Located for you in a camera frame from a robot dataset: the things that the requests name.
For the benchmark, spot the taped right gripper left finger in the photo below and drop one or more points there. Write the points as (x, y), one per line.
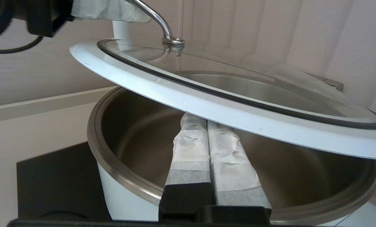
(189, 151)

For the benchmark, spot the white support pole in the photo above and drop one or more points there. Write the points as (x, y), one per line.
(121, 31)

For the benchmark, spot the wide black glass cooktop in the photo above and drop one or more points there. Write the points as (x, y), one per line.
(58, 183)

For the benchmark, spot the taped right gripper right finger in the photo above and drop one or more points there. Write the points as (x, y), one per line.
(232, 164)

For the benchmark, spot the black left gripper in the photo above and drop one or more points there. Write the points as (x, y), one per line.
(43, 15)

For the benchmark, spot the white round pot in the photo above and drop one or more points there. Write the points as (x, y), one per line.
(128, 201)

